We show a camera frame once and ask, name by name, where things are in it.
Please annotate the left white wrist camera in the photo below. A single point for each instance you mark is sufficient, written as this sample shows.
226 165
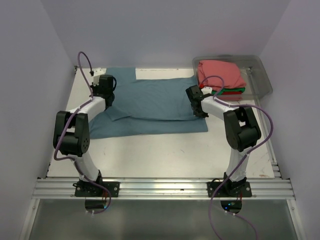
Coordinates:
95 74

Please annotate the folded green t-shirt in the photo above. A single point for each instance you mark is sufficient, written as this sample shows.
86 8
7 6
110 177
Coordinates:
215 89

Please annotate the folded red t-shirt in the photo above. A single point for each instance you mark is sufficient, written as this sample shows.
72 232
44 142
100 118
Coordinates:
230 95

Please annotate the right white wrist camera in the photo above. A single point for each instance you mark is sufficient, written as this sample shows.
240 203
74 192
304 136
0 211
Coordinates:
205 89

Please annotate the clear plastic bin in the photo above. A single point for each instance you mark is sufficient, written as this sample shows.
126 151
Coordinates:
252 70

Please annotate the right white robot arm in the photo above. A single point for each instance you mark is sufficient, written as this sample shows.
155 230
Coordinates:
242 133

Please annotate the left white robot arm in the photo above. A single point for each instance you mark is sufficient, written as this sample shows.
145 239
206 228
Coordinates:
71 138

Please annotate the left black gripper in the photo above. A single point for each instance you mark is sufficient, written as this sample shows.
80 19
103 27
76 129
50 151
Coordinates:
93 88

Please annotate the folded pink t-shirt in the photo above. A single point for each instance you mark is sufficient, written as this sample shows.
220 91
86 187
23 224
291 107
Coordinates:
216 73

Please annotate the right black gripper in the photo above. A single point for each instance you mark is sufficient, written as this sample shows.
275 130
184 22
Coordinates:
201 114

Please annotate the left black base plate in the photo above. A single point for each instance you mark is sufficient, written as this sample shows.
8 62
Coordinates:
112 188

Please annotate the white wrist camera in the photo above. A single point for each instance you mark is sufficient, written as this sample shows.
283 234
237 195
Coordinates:
95 74
205 89

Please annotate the blue t-shirt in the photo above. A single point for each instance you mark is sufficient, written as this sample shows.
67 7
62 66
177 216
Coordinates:
147 107

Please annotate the aluminium mounting rail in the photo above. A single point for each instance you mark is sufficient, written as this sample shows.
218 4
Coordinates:
164 188

